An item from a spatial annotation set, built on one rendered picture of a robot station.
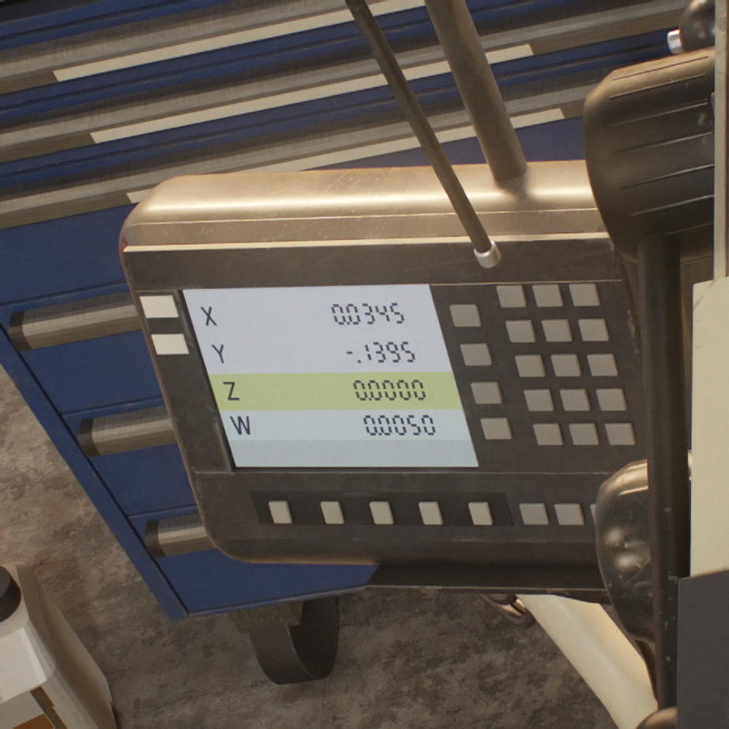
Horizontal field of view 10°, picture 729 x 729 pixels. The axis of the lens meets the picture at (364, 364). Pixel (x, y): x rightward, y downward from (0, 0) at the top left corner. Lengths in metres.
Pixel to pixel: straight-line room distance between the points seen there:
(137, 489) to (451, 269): 1.42
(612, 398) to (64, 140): 1.12
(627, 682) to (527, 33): 0.79
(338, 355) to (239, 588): 1.43
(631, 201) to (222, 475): 0.96
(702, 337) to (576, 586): 1.05
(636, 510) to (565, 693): 2.28
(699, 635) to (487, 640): 2.63
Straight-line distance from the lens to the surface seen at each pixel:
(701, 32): 1.65
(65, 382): 3.51
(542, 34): 3.12
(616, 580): 1.46
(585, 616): 2.46
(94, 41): 3.19
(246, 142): 3.26
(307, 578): 3.67
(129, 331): 3.42
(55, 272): 3.41
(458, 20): 2.16
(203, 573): 3.69
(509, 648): 3.79
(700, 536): 1.22
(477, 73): 2.18
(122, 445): 3.53
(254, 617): 3.77
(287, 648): 3.78
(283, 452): 2.34
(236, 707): 3.88
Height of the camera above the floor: 2.74
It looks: 42 degrees down
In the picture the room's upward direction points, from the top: 30 degrees counter-clockwise
